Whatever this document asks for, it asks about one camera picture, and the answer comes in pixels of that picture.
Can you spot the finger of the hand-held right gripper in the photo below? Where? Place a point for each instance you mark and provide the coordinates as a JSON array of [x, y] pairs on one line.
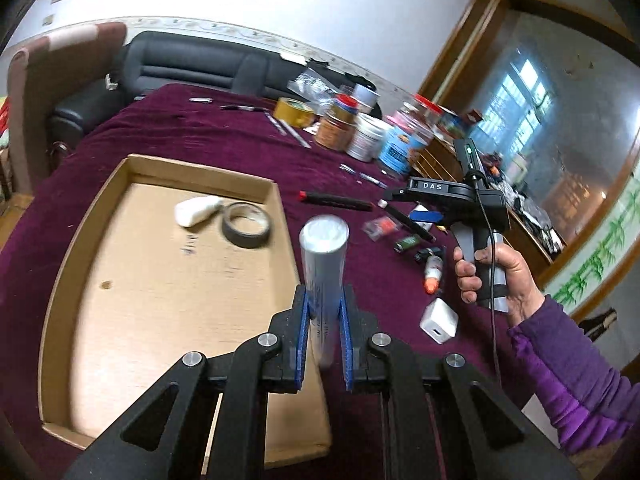
[[397, 195], [405, 217]]

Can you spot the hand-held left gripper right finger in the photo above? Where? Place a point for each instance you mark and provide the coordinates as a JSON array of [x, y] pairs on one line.
[[346, 340]]

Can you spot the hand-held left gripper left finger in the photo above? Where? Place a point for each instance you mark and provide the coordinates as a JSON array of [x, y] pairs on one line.
[[301, 340]]

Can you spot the silver metal cylinder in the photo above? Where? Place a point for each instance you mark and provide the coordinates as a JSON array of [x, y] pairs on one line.
[[322, 260]]

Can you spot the white charger plug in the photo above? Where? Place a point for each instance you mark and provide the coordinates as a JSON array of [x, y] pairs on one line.
[[439, 321]]

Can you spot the shallow cardboard box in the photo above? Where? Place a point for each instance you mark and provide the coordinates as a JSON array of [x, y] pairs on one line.
[[150, 285]]

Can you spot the person's right forearm purple sleeve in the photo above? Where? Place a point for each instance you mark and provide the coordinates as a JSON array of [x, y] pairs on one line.
[[575, 380]]

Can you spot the person's right hand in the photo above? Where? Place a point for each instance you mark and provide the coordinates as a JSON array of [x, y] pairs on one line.
[[520, 280]]

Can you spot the blue and white card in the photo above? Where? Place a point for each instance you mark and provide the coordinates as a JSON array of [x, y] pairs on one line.
[[425, 216]]

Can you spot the small clear packet orange piece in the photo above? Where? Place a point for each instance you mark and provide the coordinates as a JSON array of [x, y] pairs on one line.
[[381, 227]]

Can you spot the green lighter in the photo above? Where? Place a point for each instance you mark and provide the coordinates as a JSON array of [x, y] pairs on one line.
[[407, 243]]

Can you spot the blue pen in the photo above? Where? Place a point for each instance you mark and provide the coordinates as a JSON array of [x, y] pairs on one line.
[[365, 177]]

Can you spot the small dark object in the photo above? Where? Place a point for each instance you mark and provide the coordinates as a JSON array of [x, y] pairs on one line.
[[429, 253]]

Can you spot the black marker red cap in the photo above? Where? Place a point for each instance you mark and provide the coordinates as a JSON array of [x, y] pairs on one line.
[[340, 201]]

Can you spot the white glue bottle orange cap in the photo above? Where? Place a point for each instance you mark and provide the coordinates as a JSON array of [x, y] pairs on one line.
[[433, 272]]

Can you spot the white plastic jar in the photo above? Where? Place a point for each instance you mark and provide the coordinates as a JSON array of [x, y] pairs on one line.
[[367, 137]]

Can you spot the green tin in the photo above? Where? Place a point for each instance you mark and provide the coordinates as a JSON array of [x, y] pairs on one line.
[[452, 126]]

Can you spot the clear jar red lid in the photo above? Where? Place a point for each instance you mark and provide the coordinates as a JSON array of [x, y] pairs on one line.
[[422, 110]]

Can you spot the brown cardboard box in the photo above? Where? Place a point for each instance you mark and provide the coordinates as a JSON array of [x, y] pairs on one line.
[[334, 127]]

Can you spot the white round container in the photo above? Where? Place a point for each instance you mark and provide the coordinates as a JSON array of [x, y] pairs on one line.
[[364, 96]]

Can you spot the grey tape roll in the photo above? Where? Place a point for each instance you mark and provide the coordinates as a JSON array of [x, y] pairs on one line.
[[240, 237]]

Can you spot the long silver pen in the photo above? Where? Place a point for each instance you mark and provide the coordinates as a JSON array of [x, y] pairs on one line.
[[292, 132]]

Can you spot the yellow tape roll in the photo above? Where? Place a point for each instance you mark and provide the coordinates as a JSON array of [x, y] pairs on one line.
[[292, 112]]

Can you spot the clear plastic bag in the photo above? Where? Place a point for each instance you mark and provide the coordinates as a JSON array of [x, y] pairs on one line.
[[310, 85]]

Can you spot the wooden framed glass door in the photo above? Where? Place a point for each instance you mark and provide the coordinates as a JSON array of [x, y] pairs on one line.
[[575, 110]]

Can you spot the white plastic bottle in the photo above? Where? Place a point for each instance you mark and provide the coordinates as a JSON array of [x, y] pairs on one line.
[[195, 210]]

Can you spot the black pen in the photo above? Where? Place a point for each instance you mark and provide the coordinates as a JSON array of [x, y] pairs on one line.
[[242, 108]]

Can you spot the small silver pen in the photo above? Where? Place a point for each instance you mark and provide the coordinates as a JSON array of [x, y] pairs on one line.
[[200, 100]]

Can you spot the black leather sofa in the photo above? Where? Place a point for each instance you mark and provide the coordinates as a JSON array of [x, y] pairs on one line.
[[175, 67]]

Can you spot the brown armchair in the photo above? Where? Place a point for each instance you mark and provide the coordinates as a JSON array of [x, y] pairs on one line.
[[40, 100]]

